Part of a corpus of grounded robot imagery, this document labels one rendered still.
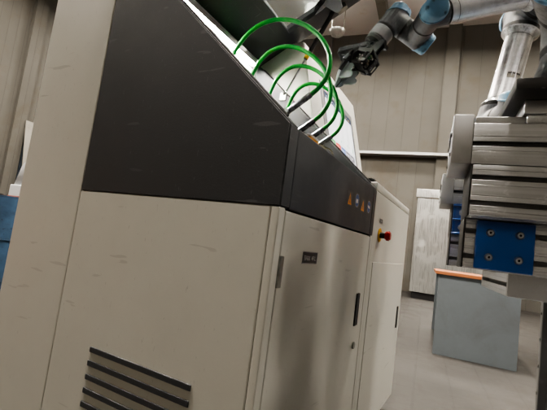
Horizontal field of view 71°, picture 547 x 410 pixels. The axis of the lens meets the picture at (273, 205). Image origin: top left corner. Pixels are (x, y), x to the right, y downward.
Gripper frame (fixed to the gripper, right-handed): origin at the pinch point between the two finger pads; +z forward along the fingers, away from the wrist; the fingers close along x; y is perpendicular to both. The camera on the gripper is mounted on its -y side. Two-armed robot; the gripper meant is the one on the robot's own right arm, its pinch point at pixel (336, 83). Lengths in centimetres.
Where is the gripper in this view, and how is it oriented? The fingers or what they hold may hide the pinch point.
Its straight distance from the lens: 139.4
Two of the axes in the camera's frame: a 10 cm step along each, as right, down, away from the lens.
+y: 6.0, 4.2, -6.8
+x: 5.0, 4.7, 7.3
